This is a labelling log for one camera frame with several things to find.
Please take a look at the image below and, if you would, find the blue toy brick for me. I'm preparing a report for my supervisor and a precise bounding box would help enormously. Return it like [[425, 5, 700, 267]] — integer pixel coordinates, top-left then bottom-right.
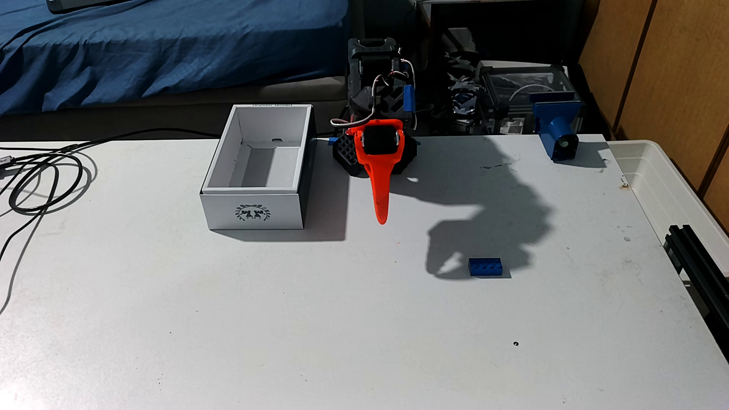
[[469, 258, 503, 278]]

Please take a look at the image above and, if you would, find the white cardboard box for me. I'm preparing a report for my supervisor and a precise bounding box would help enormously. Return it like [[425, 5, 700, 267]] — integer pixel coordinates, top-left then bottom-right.
[[199, 104, 316, 231]]

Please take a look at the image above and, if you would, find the white plastic bin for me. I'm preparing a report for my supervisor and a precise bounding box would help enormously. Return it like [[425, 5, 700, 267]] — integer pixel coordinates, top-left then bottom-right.
[[606, 139, 729, 268]]

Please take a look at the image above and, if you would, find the wooden cabinet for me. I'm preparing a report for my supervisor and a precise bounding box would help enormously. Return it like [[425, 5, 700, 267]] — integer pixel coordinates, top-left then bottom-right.
[[578, 0, 729, 229]]

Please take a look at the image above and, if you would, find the blue bed sheet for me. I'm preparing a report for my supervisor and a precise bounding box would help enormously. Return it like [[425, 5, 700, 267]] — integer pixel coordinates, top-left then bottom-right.
[[0, 0, 349, 116]]

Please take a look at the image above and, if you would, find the black aluminium extrusion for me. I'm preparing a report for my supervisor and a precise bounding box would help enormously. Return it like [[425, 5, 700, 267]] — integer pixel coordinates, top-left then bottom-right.
[[663, 225, 729, 360]]

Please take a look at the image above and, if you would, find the blue printed clamp mount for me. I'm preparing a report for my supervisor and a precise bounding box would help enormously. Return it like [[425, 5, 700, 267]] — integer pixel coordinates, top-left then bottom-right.
[[531, 94, 584, 163]]

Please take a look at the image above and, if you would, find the clear box with black frame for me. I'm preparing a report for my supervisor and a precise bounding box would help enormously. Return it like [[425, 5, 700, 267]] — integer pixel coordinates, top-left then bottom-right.
[[475, 61, 577, 136]]

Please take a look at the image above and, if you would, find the black coiled cable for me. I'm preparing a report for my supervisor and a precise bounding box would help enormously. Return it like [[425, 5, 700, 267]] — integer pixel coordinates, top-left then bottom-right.
[[0, 128, 223, 315]]

